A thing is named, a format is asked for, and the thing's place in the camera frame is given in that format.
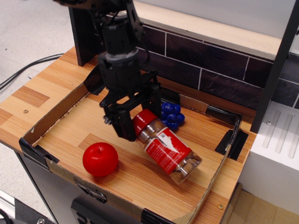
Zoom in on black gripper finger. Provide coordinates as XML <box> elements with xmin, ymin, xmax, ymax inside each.
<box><xmin>112</xmin><ymin>110</ymin><xmax>136</xmax><ymax>142</ymax></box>
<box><xmin>142</xmin><ymin>87</ymin><xmax>162</xmax><ymax>118</ymax></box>

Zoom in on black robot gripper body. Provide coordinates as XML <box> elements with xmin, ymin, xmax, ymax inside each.
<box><xmin>98</xmin><ymin>50</ymin><xmax>160</xmax><ymax>124</ymax></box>

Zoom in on red-lidded spice bottle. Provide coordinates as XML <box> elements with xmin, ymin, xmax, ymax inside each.
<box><xmin>132</xmin><ymin>109</ymin><xmax>202</xmax><ymax>185</ymax></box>

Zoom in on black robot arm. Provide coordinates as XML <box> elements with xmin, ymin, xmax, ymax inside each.
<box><xmin>58</xmin><ymin>0</ymin><xmax>161</xmax><ymax>141</ymax></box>

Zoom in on taped cardboard fence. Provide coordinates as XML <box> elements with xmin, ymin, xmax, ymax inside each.
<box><xmin>14</xmin><ymin>73</ymin><xmax>252</xmax><ymax>224</ymax></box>

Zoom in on blue plastic grape bunch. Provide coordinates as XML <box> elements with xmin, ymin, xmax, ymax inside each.
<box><xmin>161</xmin><ymin>102</ymin><xmax>185</xmax><ymax>130</ymax></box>

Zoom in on red plastic apple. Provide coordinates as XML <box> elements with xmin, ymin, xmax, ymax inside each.
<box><xmin>82</xmin><ymin>142</ymin><xmax>119</xmax><ymax>177</ymax></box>

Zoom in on white sink unit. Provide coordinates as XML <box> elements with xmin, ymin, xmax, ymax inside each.
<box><xmin>240</xmin><ymin>102</ymin><xmax>299</xmax><ymax>214</ymax></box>

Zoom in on black floor cables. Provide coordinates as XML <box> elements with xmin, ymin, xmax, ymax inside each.
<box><xmin>0</xmin><ymin>53</ymin><xmax>64</xmax><ymax>91</ymax></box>

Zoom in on dark metal post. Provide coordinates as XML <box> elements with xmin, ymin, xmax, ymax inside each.
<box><xmin>250</xmin><ymin>0</ymin><xmax>299</xmax><ymax>133</ymax></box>

